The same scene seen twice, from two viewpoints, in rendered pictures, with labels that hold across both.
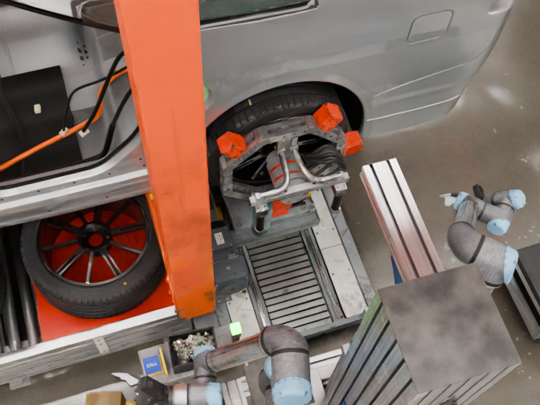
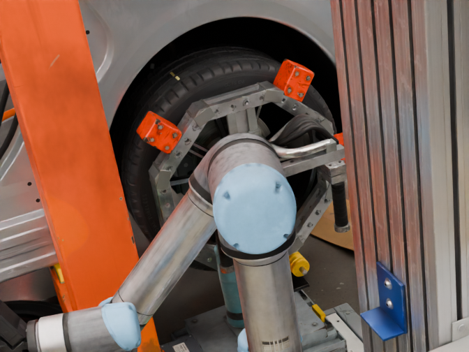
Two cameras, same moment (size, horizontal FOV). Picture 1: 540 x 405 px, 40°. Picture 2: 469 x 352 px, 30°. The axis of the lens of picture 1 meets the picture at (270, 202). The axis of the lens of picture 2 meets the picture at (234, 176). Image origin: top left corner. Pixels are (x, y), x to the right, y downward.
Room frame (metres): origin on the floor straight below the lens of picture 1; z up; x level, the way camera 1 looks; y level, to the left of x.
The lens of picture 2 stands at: (-0.56, -0.20, 2.04)
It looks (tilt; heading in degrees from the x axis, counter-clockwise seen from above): 28 degrees down; 5
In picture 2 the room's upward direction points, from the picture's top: 9 degrees counter-clockwise
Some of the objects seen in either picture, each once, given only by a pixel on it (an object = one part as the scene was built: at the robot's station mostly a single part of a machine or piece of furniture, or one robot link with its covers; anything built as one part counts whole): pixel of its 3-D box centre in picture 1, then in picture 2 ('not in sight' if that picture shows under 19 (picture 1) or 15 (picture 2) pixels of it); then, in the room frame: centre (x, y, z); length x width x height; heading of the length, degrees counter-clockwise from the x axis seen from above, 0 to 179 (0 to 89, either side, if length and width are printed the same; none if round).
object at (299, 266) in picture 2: not in sight; (284, 250); (1.78, -0.11, 0.51); 0.29 x 0.06 x 0.06; 23
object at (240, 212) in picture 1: (264, 187); (249, 299); (1.80, 0.03, 0.32); 0.40 x 0.30 x 0.28; 113
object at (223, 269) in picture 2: (260, 221); (223, 244); (1.36, 0.03, 0.83); 0.04 x 0.04 x 0.16
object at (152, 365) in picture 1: (152, 365); not in sight; (0.81, 0.43, 0.47); 0.07 x 0.07 x 0.02; 23
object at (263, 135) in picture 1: (281, 161); (247, 181); (1.64, -0.03, 0.85); 0.54 x 0.07 x 0.54; 113
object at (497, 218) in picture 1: (496, 218); not in sight; (1.35, -0.87, 1.09); 0.11 x 0.11 x 0.08; 68
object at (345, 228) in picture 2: (337, 201); (339, 204); (1.49, -0.28, 0.83); 0.04 x 0.04 x 0.16
